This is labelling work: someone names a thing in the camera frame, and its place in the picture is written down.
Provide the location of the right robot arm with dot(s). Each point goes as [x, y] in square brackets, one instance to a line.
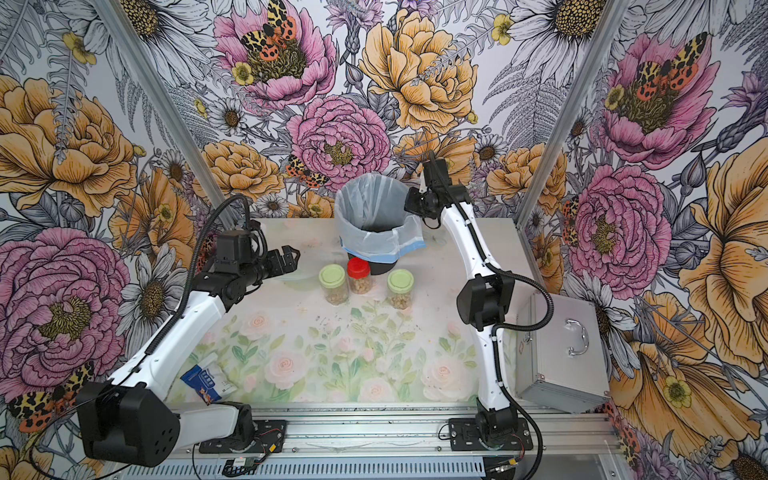
[484, 299]

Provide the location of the red-lid peanut jar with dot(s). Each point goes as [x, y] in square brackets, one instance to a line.
[359, 276]

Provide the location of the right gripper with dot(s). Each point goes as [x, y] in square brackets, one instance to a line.
[417, 202]

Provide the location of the blue white small packet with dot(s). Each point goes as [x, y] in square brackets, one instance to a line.
[208, 380]

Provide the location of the aluminium front rail frame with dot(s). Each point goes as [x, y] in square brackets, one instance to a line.
[415, 441]

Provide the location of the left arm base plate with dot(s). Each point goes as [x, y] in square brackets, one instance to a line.
[261, 437]

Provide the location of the black trash bin with liner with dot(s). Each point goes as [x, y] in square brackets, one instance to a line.
[373, 224]

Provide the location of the silver first aid case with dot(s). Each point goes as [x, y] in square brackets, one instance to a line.
[562, 365]

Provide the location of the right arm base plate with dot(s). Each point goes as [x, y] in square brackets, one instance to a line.
[465, 435]

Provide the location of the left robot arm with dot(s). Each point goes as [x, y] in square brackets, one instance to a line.
[126, 419]

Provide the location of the green-lid peanut jar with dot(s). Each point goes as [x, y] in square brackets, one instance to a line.
[400, 284]
[333, 280]

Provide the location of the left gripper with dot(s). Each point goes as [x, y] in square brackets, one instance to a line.
[271, 263]

